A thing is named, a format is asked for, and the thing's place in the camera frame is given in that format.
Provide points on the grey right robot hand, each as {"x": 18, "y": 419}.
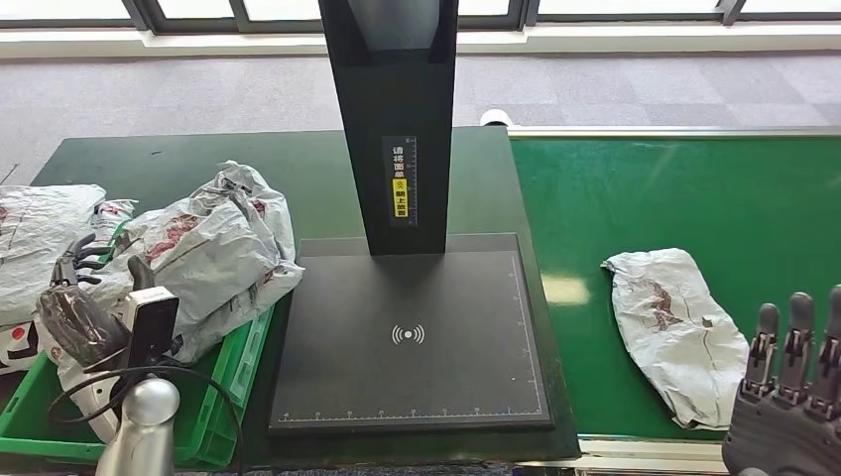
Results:
{"x": 782, "y": 433}

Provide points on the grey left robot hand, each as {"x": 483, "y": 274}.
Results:
{"x": 82, "y": 322}

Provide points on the long grey parcel bag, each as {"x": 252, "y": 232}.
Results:
{"x": 210, "y": 256}

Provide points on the short grey parcel bag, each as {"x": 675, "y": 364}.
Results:
{"x": 670, "y": 328}

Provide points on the parcel bag black-red print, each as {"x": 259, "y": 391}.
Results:
{"x": 263, "y": 203}

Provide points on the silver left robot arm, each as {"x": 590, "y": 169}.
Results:
{"x": 144, "y": 427}

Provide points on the plain grey parcel bag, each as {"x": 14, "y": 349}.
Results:
{"x": 33, "y": 236}

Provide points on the flat parcel bag black lettering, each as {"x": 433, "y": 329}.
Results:
{"x": 108, "y": 213}

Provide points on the green conveyor belt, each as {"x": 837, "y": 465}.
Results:
{"x": 657, "y": 197}

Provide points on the black inbound scanner machine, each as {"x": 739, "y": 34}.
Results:
{"x": 407, "y": 374}

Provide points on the white conveyor roller end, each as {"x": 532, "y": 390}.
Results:
{"x": 494, "y": 117}

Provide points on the green plastic crate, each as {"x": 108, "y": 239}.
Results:
{"x": 217, "y": 407}

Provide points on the dark green table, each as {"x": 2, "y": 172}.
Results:
{"x": 296, "y": 177}

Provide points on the black yellow instruction label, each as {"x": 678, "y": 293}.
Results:
{"x": 400, "y": 180}

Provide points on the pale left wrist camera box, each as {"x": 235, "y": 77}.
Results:
{"x": 154, "y": 322}

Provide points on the aluminium conveyor side rail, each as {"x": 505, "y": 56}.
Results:
{"x": 677, "y": 131}
{"x": 644, "y": 454}

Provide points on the dark window frame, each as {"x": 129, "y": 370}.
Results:
{"x": 190, "y": 23}

